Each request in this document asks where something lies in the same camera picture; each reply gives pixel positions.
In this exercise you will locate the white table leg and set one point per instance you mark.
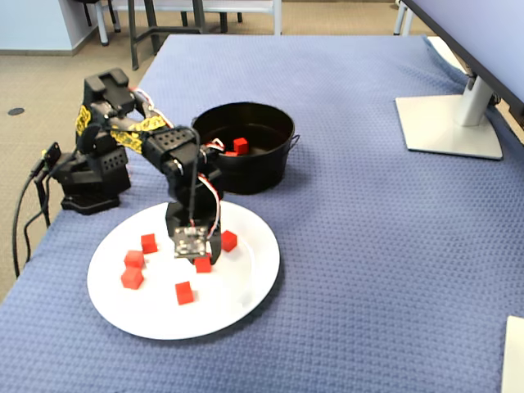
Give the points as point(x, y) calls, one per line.
point(399, 20)

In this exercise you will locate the black metal bucket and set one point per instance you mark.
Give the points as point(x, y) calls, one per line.
point(254, 176)

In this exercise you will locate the white round plate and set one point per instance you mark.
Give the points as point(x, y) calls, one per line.
point(229, 303)

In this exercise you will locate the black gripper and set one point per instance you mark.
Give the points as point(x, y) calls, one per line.
point(211, 250)

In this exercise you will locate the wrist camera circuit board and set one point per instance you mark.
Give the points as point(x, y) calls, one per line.
point(189, 243)

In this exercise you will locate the dark grey table frame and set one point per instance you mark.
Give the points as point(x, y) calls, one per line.
point(172, 31)

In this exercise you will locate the monitor with silver stand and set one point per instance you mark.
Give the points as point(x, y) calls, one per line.
point(442, 131)

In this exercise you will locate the black chair legs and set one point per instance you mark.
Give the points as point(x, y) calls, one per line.
point(223, 22)
point(115, 20)

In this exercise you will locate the yellow patterned tape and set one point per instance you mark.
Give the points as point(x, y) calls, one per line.
point(131, 139)

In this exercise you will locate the black round floor outlet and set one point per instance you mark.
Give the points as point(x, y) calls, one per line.
point(15, 111)

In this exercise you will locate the blue woven table cloth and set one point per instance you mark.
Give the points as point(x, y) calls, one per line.
point(368, 245)

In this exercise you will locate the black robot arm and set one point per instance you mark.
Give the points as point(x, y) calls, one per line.
point(106, 163)

